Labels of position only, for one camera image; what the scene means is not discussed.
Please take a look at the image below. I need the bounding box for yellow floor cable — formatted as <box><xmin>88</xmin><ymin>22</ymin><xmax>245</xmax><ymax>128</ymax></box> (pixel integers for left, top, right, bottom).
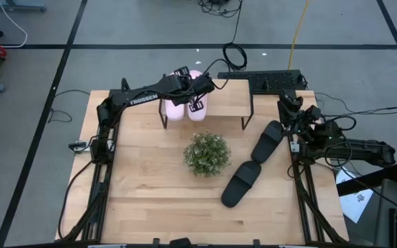
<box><xmin>287</xmin><ymin>0</ymin><xmax>310</xmax><ymax>71</ymax></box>

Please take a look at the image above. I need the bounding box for black diagonal bar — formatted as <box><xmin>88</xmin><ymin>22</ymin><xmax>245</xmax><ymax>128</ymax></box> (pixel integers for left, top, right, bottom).
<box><xmin>336</xmin><ymin>164</ymin><xmax>397</xmax><ymax>197</ymax></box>

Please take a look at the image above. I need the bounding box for white floor cable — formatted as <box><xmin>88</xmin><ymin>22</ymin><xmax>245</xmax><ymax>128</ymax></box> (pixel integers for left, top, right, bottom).
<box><xmin>0</xmin><ymin>0</ymin><xmax>29</xmax><ymax>48</ymax></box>

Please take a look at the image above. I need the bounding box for pink slide sandal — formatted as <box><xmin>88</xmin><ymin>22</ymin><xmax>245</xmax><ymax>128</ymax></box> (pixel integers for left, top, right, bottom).
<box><xmin>159</xmin><ymin>74</ymin><xmax>186</xmax><ymax>122</ymax></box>
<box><xmin>186</xmin><ymin>70</ymin><xmax>209</xmax><ymax>122</ymax></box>

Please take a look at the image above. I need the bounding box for wooden shelf with black legs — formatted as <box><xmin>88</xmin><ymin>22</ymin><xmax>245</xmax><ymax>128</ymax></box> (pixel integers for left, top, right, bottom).
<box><xmin>157</xmin><ymin>78</ymin><xmax>255</xmax><ymax>131</ymax></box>

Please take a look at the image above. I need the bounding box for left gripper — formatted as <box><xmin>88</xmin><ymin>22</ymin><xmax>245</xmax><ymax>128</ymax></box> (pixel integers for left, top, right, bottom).
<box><xmin>181</xmin><ymin>74</ymin><xmax>216</xmax><ymax>113</ymax></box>

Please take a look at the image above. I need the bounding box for black tangled cable bundle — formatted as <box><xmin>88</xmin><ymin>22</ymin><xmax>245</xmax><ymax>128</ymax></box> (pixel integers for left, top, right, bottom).
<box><xmin>197</xmin><ymin>0</ymin><xmax>243</xmax><ymax>18</ymax></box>

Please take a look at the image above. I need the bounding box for black low camera mount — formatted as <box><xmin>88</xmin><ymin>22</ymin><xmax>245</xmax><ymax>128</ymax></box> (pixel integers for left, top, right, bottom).
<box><xmin>169</xmin><ymin>237</ymin><xmax>193</xmax><ymax>248</ymax></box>

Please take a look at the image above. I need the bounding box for grey table foot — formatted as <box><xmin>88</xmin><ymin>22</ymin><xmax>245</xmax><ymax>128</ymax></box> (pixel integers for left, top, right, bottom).
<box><xmin>0</xmin><ymin>0</ymin><xmax>47</xmax><ymax>12</ymax></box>

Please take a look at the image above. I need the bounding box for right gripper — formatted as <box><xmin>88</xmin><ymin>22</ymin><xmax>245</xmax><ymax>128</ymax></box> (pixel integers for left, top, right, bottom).
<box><xmin>277</xmin><ymin>90</ymin><xmax>323</xmax><ymax>136</ymax></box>

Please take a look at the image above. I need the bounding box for round green potted plant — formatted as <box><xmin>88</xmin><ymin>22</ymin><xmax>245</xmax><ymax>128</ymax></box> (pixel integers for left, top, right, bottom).
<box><xmin>183</xmin><ymin>130</ymin><xmax>232</xmax><ymax>178</ymax></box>

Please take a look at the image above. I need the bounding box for white printed paper sheet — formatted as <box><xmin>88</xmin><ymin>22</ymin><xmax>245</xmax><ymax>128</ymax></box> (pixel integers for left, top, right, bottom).
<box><xmin>335</xmin><ymin>167</ymin><xmax>375</xmax><ymax>224</ymax></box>

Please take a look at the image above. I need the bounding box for black coiled floor cable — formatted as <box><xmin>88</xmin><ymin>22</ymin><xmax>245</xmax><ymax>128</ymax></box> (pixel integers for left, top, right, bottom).
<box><xmin>221</xmin><ymin>0</ymin><xmax>248</xmax><ymax>72</ymax></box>

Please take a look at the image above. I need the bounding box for black slide sandal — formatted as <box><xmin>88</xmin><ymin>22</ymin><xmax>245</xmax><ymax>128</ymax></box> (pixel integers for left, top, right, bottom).
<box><xmin>221</xmin><ymin>160</ymin><xmax>263</xmax><ymax>209</ymax></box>
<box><xmin>250</xmin><ymin>120</ymin><xmax>285</xmax><ymax>165</ymax></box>

